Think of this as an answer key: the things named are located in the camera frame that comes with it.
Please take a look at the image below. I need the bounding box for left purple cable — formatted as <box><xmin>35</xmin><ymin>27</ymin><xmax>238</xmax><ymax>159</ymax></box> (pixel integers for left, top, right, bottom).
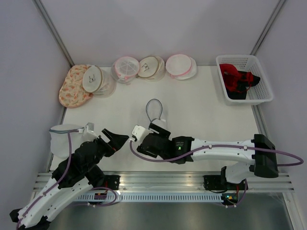
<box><xmin>16</xmin><ymin>129</ymin><xmax>118</xmax><ymax>230</ymax></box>

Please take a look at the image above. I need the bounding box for white pink trim flat bag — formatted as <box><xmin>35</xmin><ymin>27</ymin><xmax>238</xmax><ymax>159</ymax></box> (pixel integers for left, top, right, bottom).
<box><xmin>165</xmin><ymin>54</ymin><xmax>198</xmax><ymax>81</ymax></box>

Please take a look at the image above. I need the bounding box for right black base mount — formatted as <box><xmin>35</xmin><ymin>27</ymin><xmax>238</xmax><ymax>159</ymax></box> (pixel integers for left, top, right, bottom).
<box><xmin>203</xmin><ymin>175</ymin><xmax>230</xmax><ymax>194</ymax></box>

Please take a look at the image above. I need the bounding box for white slotted cable duct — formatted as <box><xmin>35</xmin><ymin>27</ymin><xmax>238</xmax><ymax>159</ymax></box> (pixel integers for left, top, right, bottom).
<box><xmin>75</xmin><ymin>192</ymin><xmax>223</xmax><ymax>203</ymax></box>

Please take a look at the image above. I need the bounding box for corner aluminium post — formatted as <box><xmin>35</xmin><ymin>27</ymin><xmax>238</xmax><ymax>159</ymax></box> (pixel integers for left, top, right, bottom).
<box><xmin>32</xmin><ymin>0</ymin><xmax>75</xmax><ymax>67</ymax></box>
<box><xmin>250</xmin><ymin>0</ymin><xmax>287</xmax><ymax>56</ymax></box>

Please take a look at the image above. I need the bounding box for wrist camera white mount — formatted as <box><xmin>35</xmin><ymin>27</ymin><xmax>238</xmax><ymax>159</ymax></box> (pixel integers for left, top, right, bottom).
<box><xmin>129</xmin><ymin>125</ymin><xmax>152</xmax><ymax>142</ymax></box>
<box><xmin>78</xmin><ymin>123</ymin><xmax>98</xmax><ymax>141</ymax></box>

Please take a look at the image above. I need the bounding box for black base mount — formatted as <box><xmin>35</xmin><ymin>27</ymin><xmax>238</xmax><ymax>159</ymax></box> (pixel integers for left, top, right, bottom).
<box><xmin>203</xmin><ymin>175</ymin><xmax>230</xmax><ymax>194</ymax></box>
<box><xmin>93</xmin><ymin>175</ymin><xmax>120</xmax><ymax>191</ymax></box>

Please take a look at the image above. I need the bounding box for white bag pink zipper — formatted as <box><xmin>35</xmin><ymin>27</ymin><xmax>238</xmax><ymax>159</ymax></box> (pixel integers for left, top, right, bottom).
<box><xmin>110</xmin><ymin>56</ymin><xmax>140</xmax><ymax>84</ymax></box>

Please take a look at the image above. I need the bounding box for white plastic basket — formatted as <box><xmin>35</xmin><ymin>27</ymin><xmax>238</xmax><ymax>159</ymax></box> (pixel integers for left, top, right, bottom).
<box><xmin>216</xmin><ymin>55</ymin><xmax>273</xmax><ymax>105</ymax></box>

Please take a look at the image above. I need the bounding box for floral orange laundry bag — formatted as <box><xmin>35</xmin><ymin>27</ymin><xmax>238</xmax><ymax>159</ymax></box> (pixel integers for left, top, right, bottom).
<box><xmin>59</xmin><ymin>65</ymin><xmax>93</xmax><ymax>108</ymax></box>

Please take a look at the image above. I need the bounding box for red bra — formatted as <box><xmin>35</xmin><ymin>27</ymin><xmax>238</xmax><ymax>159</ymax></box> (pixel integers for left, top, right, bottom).
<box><xmin>219</xmin><ymin>64</ymin><xmax>254</xmax><ymax>93</ymax></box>

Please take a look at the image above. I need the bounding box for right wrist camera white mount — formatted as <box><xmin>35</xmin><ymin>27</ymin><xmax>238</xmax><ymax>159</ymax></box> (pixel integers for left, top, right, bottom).
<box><xmin>129</xmin><ymin>125</ymin><xmax>152</xmax><ymax>142</ymax></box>

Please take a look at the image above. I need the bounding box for black bra in basket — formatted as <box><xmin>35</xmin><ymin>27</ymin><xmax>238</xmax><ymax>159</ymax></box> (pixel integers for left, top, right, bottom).
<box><xmin>226</xmin><ymin>75</ymin><xmax>260</xmax><ymax>100</ymax></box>

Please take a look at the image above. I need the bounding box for left corner aluminium post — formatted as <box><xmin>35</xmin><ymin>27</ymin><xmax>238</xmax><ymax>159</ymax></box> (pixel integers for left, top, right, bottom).
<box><xmin>32</xmin><ymin>0</ymin><xmax>75</xmax><ymax>67</ymax></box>

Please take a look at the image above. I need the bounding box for beige bag bra logo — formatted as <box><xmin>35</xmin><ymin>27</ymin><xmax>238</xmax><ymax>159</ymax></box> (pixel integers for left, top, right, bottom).
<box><xmin>137</xmin><ymin>56</ymin><xmax>165</xmax><ymax>82</ymax></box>

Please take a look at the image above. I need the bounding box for right corner aluminium post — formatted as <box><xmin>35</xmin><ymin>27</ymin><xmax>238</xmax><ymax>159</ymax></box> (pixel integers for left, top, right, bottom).
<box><xmin>250</xmin><ymin>0</ymin><xmax>287</xmax><ymax>56</ymax></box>

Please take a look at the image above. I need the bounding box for aluminium mounting rail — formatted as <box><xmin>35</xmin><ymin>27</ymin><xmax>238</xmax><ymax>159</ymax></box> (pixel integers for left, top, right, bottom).
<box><xmin>33</xmin><ymin>171</ymin><xmax>295</xmax><ymax>192</ymax></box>

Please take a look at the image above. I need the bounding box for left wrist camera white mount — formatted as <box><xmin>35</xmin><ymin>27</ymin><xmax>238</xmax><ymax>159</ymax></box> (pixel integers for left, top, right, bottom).
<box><xmin>78</xmin><ymin>123</ymin><xmax>98</xmax><ymax>141</ymax></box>

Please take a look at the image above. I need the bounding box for white mesh bag blue trim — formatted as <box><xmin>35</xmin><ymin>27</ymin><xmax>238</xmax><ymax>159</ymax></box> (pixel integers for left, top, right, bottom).
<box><xmin>49</xmin><ymin>124</ymin><xmax>85</xmax><ymax>159</ymax></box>

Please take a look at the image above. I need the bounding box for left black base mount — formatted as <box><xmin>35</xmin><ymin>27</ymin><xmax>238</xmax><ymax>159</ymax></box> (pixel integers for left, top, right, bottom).
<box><xmin>93</xmin><ymin>175</ymin><xmax>120</xmax><ymax>191</ymax></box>

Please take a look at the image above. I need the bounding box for white mesh bag blue zipper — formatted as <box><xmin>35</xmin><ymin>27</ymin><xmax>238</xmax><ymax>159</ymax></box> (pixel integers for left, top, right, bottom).
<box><xmin>145</xmin><ymin>98</ymin><xmax>168</xmax><ymax>129</ymax></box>

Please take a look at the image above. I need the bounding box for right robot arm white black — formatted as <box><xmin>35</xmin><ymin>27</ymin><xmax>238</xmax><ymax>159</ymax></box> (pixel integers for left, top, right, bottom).
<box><xmin>130</xmin><ymin>124</ymin><xmax>279</xmax><ymax>189</ymax></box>

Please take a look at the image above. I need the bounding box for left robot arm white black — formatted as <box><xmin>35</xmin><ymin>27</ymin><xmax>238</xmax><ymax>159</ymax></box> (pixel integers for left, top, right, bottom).
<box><xmin>10</xmin><ymin>129</ymin><xmax>129</xmax><ymax>230</ymax></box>

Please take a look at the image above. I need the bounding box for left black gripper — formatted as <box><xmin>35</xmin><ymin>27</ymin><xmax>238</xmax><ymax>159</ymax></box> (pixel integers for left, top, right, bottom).
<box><xmin>85</xmin><ymin>128</ymin><xmax>129</xmax><ymax>172</ymax></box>

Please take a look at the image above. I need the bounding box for white bag bra logo left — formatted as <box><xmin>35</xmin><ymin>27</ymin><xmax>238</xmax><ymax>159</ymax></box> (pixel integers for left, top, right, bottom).
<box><xmin>82</xmin><ymin>65</ymin><xmax>116</xmax><ymax>98</ymax></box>

